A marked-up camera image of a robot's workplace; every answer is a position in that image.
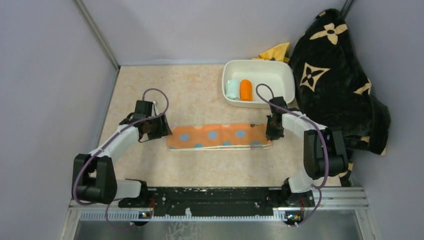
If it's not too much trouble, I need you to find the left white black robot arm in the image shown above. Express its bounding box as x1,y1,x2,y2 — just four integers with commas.
71,100,172,207

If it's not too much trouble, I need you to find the light mint green towel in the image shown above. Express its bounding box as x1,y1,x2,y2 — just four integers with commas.
225,79,241,101

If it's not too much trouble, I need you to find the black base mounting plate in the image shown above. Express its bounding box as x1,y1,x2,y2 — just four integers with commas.
118,186,316,217

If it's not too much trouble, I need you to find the white plastic bin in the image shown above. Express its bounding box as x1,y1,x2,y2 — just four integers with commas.
221,60,295,109

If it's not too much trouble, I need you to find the plain bright orange towel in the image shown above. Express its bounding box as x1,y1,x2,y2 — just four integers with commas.
239,79,253,102

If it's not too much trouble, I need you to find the yellow towel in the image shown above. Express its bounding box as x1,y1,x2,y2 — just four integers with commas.
252,42,290,63

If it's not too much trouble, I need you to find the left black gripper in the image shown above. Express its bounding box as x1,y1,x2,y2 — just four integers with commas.
145,112,172,141

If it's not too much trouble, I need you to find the purple cable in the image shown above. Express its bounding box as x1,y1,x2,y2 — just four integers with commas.
72,88,170,231
255,83,330,228

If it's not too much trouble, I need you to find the aluminium frame rail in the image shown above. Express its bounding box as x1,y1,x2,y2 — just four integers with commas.
59,187,381,240

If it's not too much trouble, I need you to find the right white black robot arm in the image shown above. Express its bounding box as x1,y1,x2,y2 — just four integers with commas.
265,96,349,206

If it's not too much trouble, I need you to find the orange polka dot towel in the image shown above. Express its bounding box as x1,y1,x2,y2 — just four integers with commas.
167,123,273,151

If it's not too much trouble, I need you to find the black floral blanket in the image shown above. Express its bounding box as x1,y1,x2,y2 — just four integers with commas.
289,8,392,187

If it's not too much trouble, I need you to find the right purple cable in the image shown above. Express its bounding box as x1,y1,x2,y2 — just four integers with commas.
255,83,330,228

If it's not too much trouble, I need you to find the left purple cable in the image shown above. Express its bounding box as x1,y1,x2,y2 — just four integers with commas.
72,88,170,231

